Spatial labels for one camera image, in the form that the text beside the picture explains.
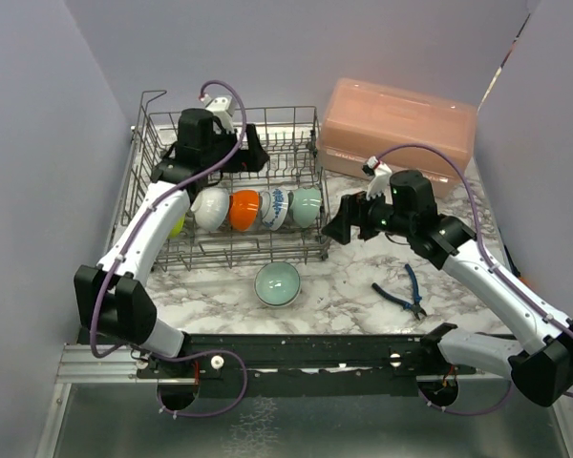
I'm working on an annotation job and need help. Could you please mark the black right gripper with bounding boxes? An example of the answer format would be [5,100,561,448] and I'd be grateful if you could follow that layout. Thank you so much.
[322,184,414,244]

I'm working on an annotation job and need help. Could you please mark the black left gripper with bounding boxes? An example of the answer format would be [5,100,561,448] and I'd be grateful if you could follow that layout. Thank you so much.
[202,122,267,172]

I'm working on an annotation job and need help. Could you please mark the celadon green bowl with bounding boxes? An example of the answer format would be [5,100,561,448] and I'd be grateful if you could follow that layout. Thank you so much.
[289,188,322,228]

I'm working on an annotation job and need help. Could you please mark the blue floral bowl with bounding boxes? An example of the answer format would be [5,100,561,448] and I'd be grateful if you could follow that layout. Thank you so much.
[260,187,289,231]

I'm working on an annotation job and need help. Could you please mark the white round bowl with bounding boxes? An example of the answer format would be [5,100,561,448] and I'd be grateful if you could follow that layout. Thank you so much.
[228,189,260,232]

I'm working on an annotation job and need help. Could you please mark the grey bowl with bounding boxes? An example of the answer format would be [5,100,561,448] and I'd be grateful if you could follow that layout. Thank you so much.
[191,188,230,231]

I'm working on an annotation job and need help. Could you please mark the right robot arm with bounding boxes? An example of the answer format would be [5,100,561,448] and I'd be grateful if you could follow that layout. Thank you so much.
[323,170,573,406]

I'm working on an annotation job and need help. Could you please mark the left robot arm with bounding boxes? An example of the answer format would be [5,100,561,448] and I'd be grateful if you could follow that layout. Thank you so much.
[74,108,268,377]

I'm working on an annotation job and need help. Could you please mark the orange-tipped screwdriver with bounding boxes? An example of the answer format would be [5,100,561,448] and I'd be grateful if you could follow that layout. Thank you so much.
[503,245,521,278]

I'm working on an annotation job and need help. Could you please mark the grey wire dish rack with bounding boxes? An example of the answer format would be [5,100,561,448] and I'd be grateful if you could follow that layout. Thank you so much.
[105,91,329,279]

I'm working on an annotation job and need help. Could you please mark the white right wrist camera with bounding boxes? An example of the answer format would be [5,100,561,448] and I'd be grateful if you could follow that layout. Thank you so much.
[362,156,393,200]

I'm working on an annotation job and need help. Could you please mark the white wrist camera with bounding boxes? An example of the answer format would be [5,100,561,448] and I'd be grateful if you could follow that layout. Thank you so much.
[200,94,236,134]
[362,156,393,200]

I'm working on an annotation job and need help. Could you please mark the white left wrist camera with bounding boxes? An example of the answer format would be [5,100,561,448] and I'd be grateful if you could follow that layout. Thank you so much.
[200,94,236,134]

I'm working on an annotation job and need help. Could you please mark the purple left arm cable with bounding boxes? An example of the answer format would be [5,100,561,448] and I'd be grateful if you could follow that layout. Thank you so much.
[88,79,249,420]

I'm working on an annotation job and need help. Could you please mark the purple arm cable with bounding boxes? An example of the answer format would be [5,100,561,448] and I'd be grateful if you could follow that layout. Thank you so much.
[376,144,573,416]
[88,79,249,420]

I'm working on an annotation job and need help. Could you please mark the blue-handled pliers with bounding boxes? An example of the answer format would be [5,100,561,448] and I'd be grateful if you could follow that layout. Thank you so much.
[371,262,429,320]

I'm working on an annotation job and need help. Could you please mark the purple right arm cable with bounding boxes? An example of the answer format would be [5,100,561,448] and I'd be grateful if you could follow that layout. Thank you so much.
[376,144,573,416]

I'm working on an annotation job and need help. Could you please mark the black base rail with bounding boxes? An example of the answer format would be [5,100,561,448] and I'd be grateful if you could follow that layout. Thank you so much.
[75,331,478,397]

